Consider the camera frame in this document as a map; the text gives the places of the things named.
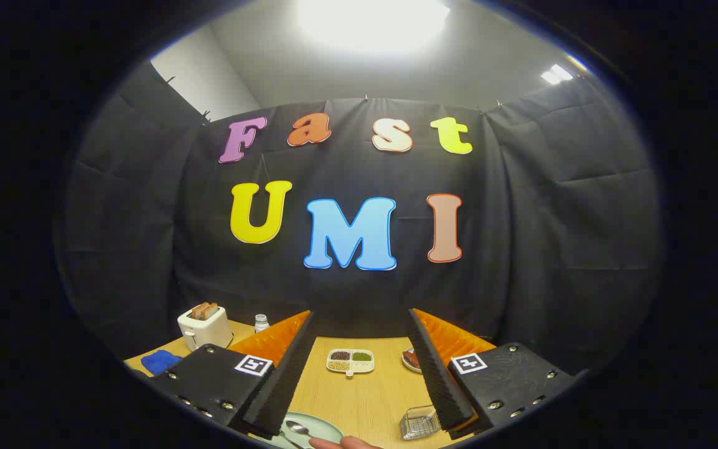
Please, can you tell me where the large ceiling light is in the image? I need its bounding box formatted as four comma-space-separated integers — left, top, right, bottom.
297, 0, 453, 54

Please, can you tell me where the metal wire cutlery basket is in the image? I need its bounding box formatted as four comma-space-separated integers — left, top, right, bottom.
400, 405, 442, 441

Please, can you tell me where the plate of meat and salad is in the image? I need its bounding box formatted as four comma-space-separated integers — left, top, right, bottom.
401, 347, 425, 374

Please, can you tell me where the small ceiling light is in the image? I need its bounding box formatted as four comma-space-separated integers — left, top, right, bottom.
540, 62, 575, 86

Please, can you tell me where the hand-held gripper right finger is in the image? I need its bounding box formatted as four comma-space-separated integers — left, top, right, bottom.
408, 307, 589, 440

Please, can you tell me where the black backdrop cloth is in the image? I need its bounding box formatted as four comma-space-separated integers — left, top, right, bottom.
54, 59, 665, 378

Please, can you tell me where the white divided bean dish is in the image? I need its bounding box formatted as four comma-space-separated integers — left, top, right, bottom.
326, 348, 375, 379

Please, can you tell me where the pale green plate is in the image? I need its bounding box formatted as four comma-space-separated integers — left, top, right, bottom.
250, 412, 345, 449

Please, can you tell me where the white toaster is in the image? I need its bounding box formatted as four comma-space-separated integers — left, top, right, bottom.
177, 306, 234, 351

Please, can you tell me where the blue folded cloth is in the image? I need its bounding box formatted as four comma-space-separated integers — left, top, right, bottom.
141, 349, 184, 377

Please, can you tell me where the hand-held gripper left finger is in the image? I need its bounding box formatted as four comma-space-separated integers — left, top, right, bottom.
147, 310, 316, 438

